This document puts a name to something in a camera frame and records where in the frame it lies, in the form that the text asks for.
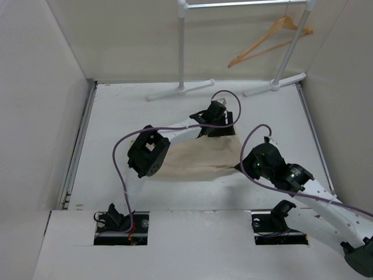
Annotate beige trousers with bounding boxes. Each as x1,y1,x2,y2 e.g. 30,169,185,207
152,135,242,181

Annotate wooden clothes hanger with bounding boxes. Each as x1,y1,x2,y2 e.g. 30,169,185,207
227,16,298,68

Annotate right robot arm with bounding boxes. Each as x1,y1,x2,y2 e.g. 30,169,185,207
235,141,372,278

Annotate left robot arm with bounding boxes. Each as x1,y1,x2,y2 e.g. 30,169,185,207
94,100,242,234

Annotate white clothes rack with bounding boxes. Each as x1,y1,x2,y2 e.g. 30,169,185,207
146,0,317,102

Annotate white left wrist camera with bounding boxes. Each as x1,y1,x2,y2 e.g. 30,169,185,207
216,98,227,106

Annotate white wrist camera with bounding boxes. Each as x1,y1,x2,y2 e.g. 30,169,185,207
263,135,278,146
216,98,227,106

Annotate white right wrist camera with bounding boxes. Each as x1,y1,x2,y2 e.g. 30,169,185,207
263,135,278,146

